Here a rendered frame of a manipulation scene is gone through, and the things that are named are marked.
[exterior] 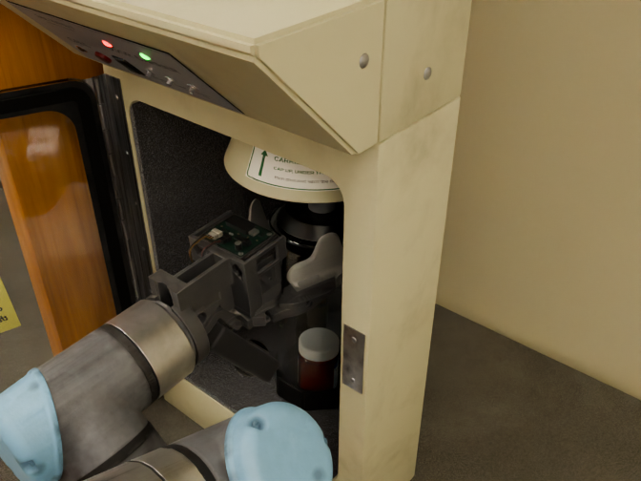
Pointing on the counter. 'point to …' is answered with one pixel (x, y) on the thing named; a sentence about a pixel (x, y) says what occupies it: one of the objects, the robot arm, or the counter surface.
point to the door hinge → (127, 182)
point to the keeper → (353, 358)
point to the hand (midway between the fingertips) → (320, 240)
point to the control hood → (260, 55)
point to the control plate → (160, 66)
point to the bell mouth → (278, 176)
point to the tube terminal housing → (368, 226)
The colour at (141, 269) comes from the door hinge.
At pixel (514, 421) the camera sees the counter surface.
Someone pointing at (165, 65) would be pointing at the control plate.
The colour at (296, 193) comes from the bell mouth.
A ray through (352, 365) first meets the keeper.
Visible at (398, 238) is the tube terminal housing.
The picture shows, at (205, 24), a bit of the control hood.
